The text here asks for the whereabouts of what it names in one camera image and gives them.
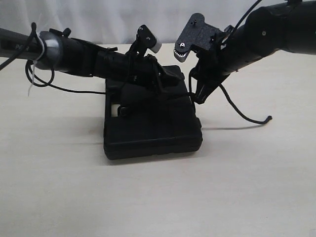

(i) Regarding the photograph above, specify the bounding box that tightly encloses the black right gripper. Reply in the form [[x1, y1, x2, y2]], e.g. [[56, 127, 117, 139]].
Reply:
[[191, 41, 237, 104]]

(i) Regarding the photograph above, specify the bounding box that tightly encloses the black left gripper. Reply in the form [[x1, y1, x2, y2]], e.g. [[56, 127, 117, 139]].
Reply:
[[120, 55, 185, 105]]

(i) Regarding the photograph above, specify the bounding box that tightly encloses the black braided rope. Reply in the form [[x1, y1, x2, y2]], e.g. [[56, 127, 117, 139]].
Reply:
[[118, 70, 273, 124]]

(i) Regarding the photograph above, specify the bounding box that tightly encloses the black plastic carrying case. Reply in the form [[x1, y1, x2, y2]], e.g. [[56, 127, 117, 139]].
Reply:
[[103, 79, 203, 160]]

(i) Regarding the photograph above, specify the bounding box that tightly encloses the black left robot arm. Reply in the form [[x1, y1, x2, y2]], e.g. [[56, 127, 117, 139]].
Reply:
[[0, 23, 184, 100]]

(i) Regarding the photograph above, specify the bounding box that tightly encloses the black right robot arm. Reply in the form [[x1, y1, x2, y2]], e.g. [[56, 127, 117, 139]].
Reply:
[[193, 0, 316, 104]]

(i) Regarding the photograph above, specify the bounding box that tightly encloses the white backdrop curtain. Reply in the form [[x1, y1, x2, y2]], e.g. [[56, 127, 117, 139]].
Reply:
[[0, 0, 254, 44]]

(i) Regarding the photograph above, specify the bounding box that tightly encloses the white zip tie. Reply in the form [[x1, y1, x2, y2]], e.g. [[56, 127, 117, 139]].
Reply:
[[27, 22, 45, 97]]

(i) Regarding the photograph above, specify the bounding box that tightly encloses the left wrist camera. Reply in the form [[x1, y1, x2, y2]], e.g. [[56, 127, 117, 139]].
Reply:
[[128, 24, 162, 57]]

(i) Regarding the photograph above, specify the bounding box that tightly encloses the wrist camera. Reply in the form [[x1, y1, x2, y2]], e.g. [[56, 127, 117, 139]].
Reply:
[[128, 24, 162, 57], [174, 13, 229, 63]]

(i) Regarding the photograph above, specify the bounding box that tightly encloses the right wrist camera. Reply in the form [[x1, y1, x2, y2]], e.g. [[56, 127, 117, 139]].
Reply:
[[174, 13, 229, 63]]

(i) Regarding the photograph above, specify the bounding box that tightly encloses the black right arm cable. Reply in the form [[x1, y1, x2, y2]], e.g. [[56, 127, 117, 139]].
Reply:
[[209, 0, 262, 50]]

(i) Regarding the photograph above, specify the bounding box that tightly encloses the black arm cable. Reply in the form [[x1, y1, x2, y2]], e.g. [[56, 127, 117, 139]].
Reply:
[[0, 22, 107, 95], [209, 0, 262, 50]]

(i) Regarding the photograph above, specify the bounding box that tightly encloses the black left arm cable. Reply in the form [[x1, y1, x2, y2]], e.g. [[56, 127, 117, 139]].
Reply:
[[0, 22, 107, 95]]

